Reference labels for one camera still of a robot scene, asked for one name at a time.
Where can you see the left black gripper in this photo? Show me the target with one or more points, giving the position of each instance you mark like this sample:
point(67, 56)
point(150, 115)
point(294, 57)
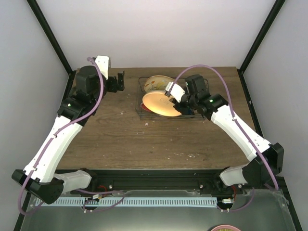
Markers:
point(113, 87)

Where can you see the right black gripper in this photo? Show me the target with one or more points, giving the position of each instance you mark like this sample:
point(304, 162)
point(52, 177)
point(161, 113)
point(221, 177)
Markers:
point(182, 110)

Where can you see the plain orange plate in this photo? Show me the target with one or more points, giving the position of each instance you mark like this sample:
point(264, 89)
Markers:
point(159, 103)

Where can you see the red-rimmed white plate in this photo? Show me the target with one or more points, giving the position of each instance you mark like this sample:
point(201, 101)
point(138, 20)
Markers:
point(145, 108)

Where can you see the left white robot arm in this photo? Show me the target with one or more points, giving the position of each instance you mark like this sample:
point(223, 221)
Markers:
point(39, 177)

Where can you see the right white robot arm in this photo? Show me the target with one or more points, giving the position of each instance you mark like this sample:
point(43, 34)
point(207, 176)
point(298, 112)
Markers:
point(265, 159)

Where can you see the pink plate at bottom edge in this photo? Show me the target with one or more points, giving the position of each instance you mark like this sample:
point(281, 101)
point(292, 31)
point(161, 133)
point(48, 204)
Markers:
point(225, 228)

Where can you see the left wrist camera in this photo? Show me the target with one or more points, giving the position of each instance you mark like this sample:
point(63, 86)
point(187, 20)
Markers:
point(103, 63)

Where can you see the grey wire dish rack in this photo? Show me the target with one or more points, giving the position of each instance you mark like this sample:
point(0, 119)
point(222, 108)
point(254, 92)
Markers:
point(151, 115)

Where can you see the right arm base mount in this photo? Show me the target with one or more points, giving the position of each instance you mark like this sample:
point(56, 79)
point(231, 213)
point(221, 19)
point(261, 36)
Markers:
point(215, 187)

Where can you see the black aluminium frame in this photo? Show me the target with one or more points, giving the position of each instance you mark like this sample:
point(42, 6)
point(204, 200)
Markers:
point(152, 180)

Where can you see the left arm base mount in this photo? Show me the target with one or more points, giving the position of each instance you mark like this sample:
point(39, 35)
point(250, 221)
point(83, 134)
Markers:
point(96, 185)

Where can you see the light blue slotted cable duct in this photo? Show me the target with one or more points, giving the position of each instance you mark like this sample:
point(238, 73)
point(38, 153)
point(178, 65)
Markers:
point(138, 202)

